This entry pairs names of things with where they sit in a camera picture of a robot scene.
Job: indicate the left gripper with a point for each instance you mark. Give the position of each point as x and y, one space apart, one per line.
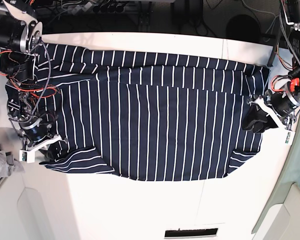
272 110

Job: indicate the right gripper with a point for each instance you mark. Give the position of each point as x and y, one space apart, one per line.
37 130

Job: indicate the navy white striped t-shirt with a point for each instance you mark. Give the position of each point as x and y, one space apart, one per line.
149 116

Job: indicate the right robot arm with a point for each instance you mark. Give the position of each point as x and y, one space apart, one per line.
20 37

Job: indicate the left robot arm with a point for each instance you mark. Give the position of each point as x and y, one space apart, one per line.
289 21

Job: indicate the grey dark clothes pile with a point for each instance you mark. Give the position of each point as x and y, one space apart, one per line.
8 165

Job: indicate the black power strip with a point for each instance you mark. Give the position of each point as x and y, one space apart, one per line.
109 6

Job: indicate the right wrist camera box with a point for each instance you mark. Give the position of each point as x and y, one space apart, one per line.
27 156

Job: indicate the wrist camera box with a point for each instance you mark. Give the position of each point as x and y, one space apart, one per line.
27 156
289 136

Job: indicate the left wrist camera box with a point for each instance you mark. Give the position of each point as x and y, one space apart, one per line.
289 136

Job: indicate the table cable slot opening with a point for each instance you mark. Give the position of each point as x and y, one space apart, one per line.
190 233

